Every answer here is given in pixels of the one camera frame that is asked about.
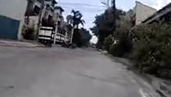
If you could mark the blue metal gate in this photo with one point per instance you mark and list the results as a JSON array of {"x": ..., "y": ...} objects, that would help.
[{"x": 2, "y": 27}]

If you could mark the overgrown green bushes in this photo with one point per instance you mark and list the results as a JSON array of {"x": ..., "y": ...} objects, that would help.
[{"x": 155, "y": 46}]

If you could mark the dark utility pole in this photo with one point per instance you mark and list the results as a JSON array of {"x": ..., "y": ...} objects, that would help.
[{"x": 114, "y": 2}]

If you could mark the white multi-storey building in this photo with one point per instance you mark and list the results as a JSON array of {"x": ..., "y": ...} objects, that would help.
[{"x": 14, "y": 1}]

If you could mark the building with grey roof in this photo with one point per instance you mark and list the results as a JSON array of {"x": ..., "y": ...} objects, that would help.
[{"x": 154, "y": 12}]

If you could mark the grey concrete road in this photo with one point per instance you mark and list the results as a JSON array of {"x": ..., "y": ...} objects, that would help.
[{"x": 68, "y": 78}]

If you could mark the white fence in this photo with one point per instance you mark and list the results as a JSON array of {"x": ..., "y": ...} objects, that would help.
[{"x": 53, "y": 35}]

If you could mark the palm tree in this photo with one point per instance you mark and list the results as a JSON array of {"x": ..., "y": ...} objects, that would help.
[{"x": 75, "y": 19}]

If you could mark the grey concrete pavement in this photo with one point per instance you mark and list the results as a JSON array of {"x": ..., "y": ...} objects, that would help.
[{"x": 0, "y": 41}]

